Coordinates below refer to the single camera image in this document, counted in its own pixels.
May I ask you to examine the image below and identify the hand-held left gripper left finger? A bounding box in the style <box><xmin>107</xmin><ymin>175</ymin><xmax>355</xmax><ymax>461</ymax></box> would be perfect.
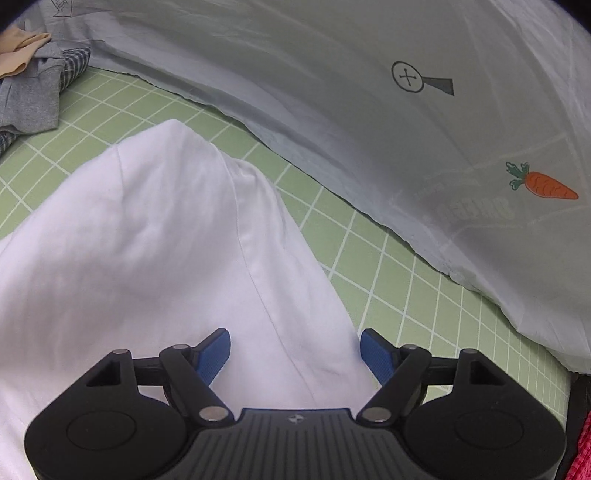
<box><xmin>85</xmin><ymin>328</ymin><xmax>233</xmax><ymax>424</ymax></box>

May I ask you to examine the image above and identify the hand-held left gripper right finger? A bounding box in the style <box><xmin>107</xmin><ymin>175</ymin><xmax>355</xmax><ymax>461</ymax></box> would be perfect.
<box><xmin>359</xmin><ymin>328</ymin><xmax>507</xmax><ymax>424</ymax></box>

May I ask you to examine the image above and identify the white garment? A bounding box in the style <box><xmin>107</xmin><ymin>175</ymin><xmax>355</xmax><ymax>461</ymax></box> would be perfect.
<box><xmin>0</xmin><ymin>119</ymin><xmax>385</xmax><ymax>480</ymax></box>

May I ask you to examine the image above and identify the red checked cloth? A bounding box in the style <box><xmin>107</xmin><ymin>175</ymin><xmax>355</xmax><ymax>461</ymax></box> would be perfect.
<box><xmin>564</xmin><ymin>406</ymin><xmax>591</xmax><ymax>480</ymax></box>

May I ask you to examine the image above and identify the grey printed quilt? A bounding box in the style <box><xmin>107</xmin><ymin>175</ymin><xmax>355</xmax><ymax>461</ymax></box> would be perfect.
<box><xmin>9</xmin><ymin>0</ymin><xmax>591</xmax><ymax>374</ymax></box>

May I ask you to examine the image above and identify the green checked bedsheet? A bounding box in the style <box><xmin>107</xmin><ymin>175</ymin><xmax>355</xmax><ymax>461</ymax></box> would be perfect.
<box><xmin>0</xmin><ymin>65</ymin><xmax>572</xmax><ymax>423</ymax></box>

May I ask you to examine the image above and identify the grey garment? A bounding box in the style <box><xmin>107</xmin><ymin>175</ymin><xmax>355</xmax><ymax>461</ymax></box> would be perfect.
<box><xmin>0</xmin><ymin>41</ymin><xmax>65</xmax><ymax>136</ymax></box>

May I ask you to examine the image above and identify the plaid shirt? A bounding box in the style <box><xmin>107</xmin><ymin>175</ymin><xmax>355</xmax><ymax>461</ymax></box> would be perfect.
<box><xmin>0</xmin><ymin>46</ymin><xmax>92</xmax><ymax>160</ymax></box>

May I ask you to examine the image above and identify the beige cloth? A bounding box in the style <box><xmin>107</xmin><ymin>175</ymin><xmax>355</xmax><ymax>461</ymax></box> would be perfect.
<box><xmin>0</xmin><ymin>25</ymin><xmax>52</xmax><ymax>79</ymax></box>

